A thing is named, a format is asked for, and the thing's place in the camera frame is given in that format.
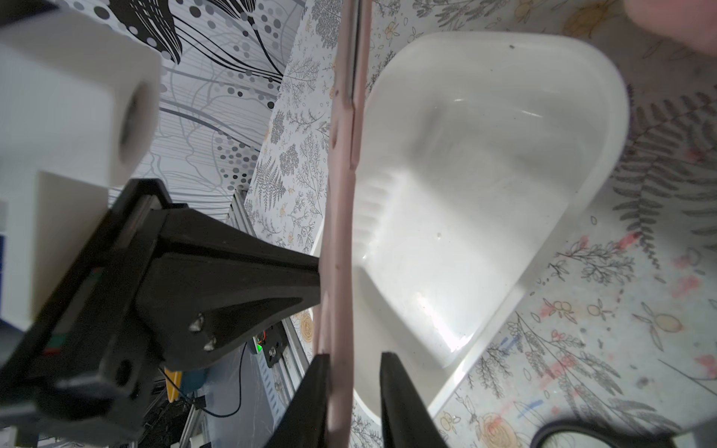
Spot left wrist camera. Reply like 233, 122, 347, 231
1, 1, 162, 330

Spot white plastic storage box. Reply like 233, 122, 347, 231
352, 32, 628, 420

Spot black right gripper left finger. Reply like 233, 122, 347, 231
265, 355, 330, 448

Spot rose gold scissors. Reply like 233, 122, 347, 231
314, 1, 372, 447

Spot pink plush pig toy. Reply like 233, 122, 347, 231
624, 0, 716, 56

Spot medium black handled scissors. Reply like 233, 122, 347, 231
530, 420, 675, 448

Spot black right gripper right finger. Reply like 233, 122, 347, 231
379, 352, 446, 447

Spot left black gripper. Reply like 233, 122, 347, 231
1, 179, 320, 445

